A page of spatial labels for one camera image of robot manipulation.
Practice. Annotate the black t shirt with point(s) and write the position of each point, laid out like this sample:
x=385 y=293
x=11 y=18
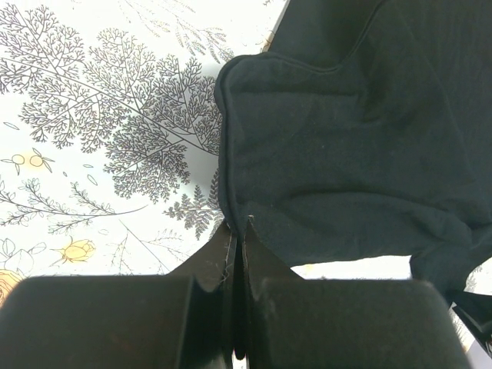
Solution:
x=363 y=131

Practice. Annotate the floral table cloth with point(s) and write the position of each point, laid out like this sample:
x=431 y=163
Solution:
x=145 y=113

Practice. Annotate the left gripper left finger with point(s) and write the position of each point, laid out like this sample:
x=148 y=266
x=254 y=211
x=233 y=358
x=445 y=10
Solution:
x=177 y=320

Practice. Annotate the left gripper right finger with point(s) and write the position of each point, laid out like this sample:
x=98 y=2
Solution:
x=298 y=323

